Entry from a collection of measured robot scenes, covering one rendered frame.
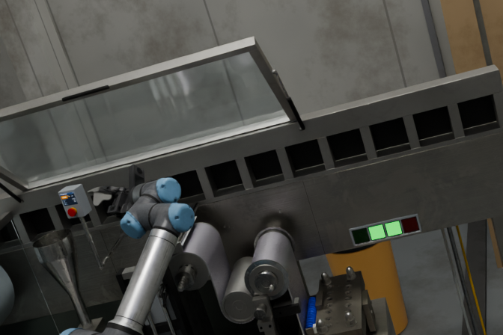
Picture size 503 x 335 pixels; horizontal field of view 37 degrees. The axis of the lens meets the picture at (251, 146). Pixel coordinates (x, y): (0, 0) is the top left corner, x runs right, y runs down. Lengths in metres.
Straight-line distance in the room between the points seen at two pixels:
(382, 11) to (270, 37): 0.79
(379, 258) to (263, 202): 1.52
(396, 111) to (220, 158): 0.64
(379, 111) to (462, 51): 2.08
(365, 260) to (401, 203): 1.42
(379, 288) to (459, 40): 1.53
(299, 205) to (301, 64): 2.63
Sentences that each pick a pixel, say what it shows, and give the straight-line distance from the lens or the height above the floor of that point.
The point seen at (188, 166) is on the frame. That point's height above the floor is 1.60.
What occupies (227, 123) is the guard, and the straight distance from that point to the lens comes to 2.65.
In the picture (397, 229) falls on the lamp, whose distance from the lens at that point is 2.77.
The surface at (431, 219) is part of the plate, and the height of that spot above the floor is 1.18.
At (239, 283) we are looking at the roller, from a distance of 2.59.
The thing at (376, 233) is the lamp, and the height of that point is 1.18.
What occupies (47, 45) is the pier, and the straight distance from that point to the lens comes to 5.81.
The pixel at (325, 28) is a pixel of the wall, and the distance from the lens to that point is 5.19.
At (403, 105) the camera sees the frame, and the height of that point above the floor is 1.62.
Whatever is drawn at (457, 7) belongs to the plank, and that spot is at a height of 1.54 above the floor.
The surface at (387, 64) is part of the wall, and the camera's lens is 5.18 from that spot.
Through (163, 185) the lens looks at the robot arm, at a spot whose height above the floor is 1.74.
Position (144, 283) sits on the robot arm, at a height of 1.59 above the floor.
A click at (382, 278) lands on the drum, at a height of 0.37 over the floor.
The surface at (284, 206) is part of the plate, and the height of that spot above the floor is 1.36.
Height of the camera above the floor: 2.32
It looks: 15 degrees down
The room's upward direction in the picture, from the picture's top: 18 degrees counter-clockwise
